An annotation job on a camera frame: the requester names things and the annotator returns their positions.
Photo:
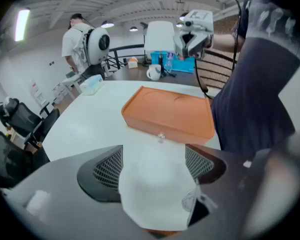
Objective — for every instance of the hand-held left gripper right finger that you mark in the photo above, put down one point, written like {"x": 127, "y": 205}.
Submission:
{"x": 227, "y": 184}

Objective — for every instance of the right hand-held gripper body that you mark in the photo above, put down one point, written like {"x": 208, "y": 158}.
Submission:
{"x": 200, "y": 21}

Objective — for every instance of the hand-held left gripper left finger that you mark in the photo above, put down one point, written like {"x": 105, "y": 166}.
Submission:
{"x": 65, "y": 196}

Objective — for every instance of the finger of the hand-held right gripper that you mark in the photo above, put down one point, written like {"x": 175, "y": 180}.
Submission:
{"x": 201, "y": 42}
{"x": 179, "y": 44}

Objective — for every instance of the blue white tissue box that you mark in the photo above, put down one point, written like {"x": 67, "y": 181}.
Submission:
{"x": 91, "y": 84}

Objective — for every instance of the person's right forearm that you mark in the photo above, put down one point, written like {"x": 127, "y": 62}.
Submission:
{"x": 225, "y": 42}

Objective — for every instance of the orange white small box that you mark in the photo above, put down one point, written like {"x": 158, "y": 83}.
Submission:
{"x": 133, "y": 63}

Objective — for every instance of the black pendant lamp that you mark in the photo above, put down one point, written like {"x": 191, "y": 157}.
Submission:
{"x": 179, "y": 24}
{"x": 133, "y": 29}
{"x": 183, "y": 16}
{"x": 107, "y": 24}

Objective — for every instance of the blue plastic crate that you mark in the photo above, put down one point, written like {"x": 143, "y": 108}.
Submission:
{"x": 183, "y": 64}

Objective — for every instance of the white lampshade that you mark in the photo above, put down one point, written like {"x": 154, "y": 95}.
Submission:
{"x": 158, "y": 36}

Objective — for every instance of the small black tripod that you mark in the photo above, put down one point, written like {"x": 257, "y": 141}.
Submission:
{"x": 161, "y": 64}

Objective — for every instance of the white mug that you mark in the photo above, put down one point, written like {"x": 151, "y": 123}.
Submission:
{"x": 153, "y": 72}

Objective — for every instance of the black metal railing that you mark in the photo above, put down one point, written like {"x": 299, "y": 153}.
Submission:
{"x": 130, "y": 46}

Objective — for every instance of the black mesh office chair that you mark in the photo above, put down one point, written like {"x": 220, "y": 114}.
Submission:
{"x": 25, "y": 120}
{"x": 48, "y": 124}
{"x": 7, "y": 159}

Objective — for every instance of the person's dark printed t-shirt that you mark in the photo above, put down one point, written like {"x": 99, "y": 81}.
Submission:
{"x": 252, "y": 104}

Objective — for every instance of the white floor stand sign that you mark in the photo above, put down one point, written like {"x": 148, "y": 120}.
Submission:
{"x": 36, "y": 91}

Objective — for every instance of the white desk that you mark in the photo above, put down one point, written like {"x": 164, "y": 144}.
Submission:
{"x": 72, "y": 80}

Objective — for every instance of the bright rectangular ceiling light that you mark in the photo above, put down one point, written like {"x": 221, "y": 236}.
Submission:
{"x": 22, "y": 25}

